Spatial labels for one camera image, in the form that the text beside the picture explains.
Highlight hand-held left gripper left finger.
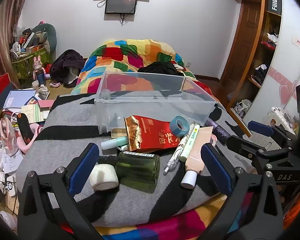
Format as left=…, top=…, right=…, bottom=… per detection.
left=17, top=142, right=103, bottom=240

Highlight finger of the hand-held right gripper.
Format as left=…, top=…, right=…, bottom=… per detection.
left=226, top=135, right=300, bottom=174
left=248, top=120, right=298, bottom=148

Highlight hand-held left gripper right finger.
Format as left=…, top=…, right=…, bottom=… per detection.
left=197, top=143, right=284, bottom=240

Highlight beige cosmetic tube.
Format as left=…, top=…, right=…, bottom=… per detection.
left=181, top=126, right=214, bottom=189

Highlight white bandage roll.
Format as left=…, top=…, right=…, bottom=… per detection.
left=89, top=164, right=120, bottom=191

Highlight purple mascara tube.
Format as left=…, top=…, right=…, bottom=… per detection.
left=206, top=118, right=230, bottom=145

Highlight light green stick tube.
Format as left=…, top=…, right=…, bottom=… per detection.
left=179, top=124, right=200, bottom=162

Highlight mint green tube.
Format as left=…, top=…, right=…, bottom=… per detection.
left=101, top=135, right=129, bottom=150

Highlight white clear pen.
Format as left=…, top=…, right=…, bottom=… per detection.
left=164, top=134, right=190, bottom=173

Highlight dark green plastic bottle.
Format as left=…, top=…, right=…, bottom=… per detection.
left=97, top=151, right=161, bottom=185

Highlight blue tape roll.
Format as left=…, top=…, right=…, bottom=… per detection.
left=169, top=116, right=190, bottom=137

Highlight red foil tea packet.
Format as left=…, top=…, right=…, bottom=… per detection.
left=124, top=115, right=182, bottom=152

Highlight clear plastic storage bin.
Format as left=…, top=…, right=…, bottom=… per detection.
left=94, top=71, right=218, bottom=135

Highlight grey black blanket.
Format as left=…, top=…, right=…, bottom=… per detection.
left=16, top=94, right=243, bottom=227

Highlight black handheld tool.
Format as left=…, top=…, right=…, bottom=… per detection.
left=17, top=114, right=35, bottom=144

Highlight green beige book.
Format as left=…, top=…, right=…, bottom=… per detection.
left=21, top=104, right=44, bottom=123

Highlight white sliding door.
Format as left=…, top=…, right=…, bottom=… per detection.
left=245, top=0, right=300, bottom=130

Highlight wooden wardrobe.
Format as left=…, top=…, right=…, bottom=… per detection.
left=215, top=0, right=283, bottom=135

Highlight wooden door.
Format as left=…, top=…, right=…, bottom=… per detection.
left=219, top=0, right=262, bottom=85

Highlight blue white booklet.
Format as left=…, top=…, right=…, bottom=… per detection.
left=4, top=90, right=37, bottom=109

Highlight dark brown cloth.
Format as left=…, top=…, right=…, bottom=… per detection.
left=50, top=49, right=87, bottom=88

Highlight pink rabbit toy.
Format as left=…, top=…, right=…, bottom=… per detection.
left=33, top=56, right=47, bottom=85

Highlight black clothes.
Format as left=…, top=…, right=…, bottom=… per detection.
left=137, top=61, right=184, bottom=77

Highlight red box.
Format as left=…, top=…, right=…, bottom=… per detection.
left=0, top=73, right=12, bottom=103

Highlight green patterned bag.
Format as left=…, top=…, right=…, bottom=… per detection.
left=12, top=47, right=53, bottom=79

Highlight colourful patchwork quilt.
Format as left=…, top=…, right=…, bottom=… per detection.
left=70, top=39, right=255, bottom=240

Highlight black printed box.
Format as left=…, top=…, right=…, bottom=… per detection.
left=267, top=0, right=282, bottom=13

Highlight grey green neck pillow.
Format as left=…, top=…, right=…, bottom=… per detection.
left=32, top=24, right=57, bottom=54

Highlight striped pink curtain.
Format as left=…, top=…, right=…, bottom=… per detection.
left=0, top=0, right=37, bottom=90

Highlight small black monitor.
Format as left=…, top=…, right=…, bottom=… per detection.
left=105, top=0, right=138, bottom=15

